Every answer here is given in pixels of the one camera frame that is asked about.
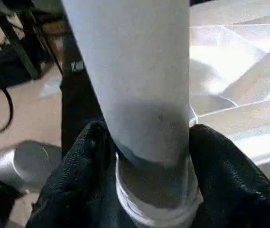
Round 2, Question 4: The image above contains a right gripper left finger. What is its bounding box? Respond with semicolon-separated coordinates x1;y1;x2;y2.
25;121;119;228

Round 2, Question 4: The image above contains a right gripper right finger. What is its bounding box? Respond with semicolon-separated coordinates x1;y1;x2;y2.
188;124;270;228

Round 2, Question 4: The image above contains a white plastic table top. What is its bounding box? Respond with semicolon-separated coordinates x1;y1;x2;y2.
187;0;270;182

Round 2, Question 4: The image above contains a white plastic table leg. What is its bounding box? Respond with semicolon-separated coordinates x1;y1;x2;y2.
61;0;205;227

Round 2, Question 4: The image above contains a black floor bag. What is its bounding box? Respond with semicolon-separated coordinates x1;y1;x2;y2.
0;47;37;91

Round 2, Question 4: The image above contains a black work table frame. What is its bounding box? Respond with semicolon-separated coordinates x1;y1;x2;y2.
0;0;65;82

